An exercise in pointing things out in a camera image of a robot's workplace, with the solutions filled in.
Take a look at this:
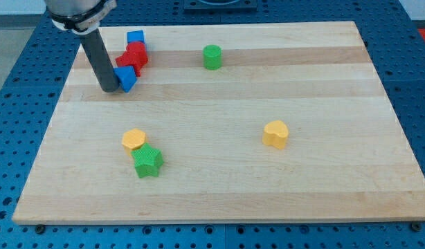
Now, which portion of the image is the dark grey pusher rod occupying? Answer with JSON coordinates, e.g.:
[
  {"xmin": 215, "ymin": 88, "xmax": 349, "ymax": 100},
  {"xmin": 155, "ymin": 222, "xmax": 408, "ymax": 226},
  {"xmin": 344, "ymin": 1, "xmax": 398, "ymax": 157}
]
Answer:
[{"xmin": 79, "ymin": 28, "xmax": 120, "ymax": 93}]

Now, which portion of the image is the green cylinder block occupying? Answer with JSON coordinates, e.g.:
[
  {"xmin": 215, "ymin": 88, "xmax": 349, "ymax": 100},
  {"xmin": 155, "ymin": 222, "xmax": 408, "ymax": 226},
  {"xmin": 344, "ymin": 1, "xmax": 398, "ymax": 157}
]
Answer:
[{"xmin": 203, "ymin": 44, "xmax": 222, "ymax": 70}]

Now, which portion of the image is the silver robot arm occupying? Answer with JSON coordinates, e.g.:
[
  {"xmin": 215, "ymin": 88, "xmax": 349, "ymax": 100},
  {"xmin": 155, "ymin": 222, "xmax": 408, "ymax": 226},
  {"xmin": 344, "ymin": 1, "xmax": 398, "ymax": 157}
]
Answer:
[{"xmin": 44, "ymin": 0, "xmax": 120, "ymax": 93}]

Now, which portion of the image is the yellow heart block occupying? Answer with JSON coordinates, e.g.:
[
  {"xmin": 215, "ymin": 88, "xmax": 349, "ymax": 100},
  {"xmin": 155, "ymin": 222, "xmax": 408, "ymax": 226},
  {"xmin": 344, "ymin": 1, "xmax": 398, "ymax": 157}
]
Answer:
[{"xmin": 262, "ymin": 120, "xmax": 289, "ymax": 149}]

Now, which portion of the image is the blue cube block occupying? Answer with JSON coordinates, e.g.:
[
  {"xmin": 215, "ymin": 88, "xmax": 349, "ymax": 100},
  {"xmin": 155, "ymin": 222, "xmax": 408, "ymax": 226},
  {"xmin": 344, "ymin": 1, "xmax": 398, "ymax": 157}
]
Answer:
[{"xmin": 127, "ymin": 30, "xmax": 145, "ymax": 44}]

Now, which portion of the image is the red star block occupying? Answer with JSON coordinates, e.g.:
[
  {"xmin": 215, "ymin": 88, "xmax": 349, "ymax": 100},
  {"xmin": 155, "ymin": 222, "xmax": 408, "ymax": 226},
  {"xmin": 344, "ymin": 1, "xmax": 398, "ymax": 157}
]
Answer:
[{"xmin": 115, "ymin": 52, "xmax": 142, "ymax": 77}]

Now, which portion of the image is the red cylinder block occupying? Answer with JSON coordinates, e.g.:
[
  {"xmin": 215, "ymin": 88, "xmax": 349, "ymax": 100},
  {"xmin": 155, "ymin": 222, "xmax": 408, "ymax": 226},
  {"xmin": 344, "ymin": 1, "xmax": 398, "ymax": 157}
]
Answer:
[{"xmin": 126, "ymin": 41, "xmax": 148, "ymax": 66}]

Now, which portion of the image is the blue triangle block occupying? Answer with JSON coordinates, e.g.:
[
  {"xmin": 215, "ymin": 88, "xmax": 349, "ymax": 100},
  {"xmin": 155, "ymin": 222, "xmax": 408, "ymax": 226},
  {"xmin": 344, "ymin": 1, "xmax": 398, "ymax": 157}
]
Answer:
[{"xmin": 114, "ymin": 66, "xmax": 137, "ymax": 93}]

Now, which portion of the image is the yellow hexagon block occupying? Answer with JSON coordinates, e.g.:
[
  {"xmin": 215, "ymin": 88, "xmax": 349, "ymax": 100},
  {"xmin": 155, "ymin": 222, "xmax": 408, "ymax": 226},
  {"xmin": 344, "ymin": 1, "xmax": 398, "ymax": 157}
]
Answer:
[{"xmin": 122, "ymin": 128, "xmax": 147, "ymax": 157}]

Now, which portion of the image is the green star block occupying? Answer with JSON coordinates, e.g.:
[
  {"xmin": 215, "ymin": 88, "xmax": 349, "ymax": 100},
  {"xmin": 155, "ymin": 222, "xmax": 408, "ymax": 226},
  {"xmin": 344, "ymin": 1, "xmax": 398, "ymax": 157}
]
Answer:
[{"xmin": 131, "ymin": 142, "xmax": 164, "ymax": 178}]

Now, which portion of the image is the wooden board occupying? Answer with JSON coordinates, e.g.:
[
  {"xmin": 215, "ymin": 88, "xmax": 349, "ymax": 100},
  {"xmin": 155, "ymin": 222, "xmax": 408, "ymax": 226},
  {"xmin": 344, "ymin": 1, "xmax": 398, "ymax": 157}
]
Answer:
[{"xmin": 12, "ymin": 21, "xmax": 425, "ymax": 225}]

